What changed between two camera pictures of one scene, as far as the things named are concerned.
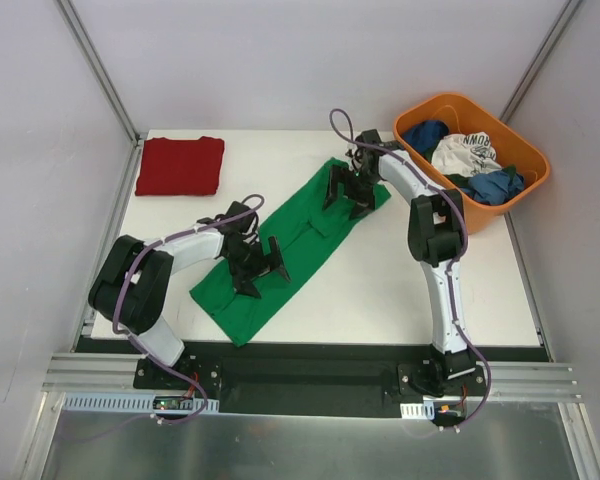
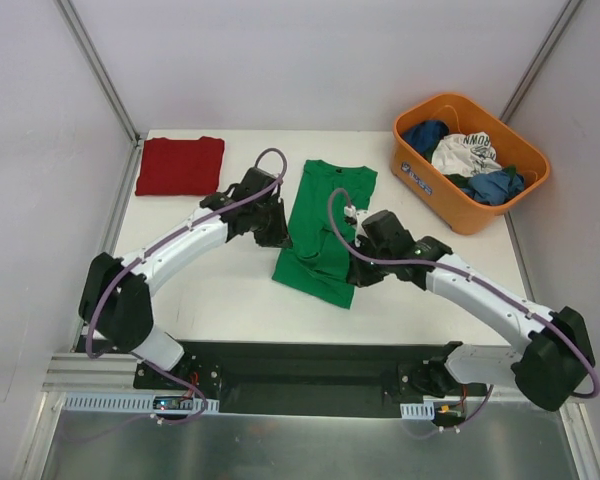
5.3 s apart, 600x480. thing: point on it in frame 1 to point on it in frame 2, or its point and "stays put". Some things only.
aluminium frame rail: x=507 y=379 stays put
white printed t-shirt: x=465 y=154 stays put
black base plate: x=314 y=378 stays put
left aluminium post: x=138 y=139 stays put
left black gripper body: x=259 y=265 to x=273 y=228
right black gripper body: x=352 y=185 to x=362 y=273
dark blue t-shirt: x=423 y=136 stays put
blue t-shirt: x=494 y=187 stays put
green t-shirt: x=303 y=228 to x=317 y=261
